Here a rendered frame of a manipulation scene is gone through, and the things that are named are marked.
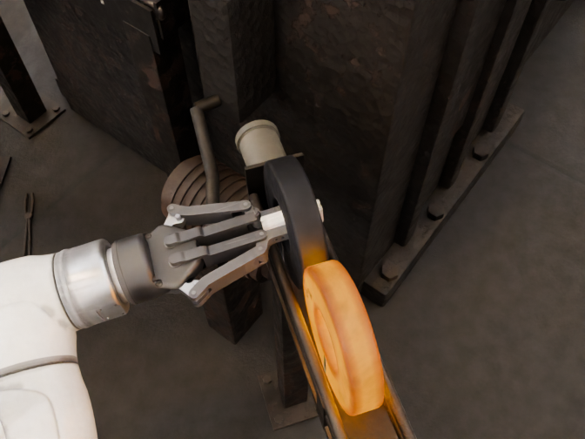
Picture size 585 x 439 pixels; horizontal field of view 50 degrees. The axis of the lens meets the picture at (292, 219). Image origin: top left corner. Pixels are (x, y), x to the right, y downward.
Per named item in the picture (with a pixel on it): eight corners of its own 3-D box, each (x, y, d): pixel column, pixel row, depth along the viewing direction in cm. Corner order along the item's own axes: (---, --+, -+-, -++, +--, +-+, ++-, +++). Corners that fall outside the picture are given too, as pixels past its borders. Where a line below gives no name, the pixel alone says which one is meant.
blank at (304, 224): (285, 125, 72) (258, 132, 71) (332, 229, 63) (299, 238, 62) (291, 211, 84) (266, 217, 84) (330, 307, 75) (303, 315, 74)
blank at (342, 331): (332, 227, 63) (299, 237, 62) (393, 365, 54) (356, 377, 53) (329, 307, 75) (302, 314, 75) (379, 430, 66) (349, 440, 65)
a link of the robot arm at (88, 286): (90, 341, 72) (141, 324, 72) (58, 310, 64) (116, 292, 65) (80, 273, 76) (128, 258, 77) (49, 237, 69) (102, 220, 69)
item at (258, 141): (279, 145, 88) (276, 114, 83) (298, 192, 83) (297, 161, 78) (237, 156, 87) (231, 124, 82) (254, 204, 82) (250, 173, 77)
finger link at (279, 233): (250, 234, 71) (257, 257, 69) (292, 221, 71) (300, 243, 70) (252, 241, 72) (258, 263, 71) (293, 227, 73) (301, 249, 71)
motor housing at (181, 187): (231, 281, 147) (203, 133, 102) (306, 335, 140) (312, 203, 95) (193, 322, 142) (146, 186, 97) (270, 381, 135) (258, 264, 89)
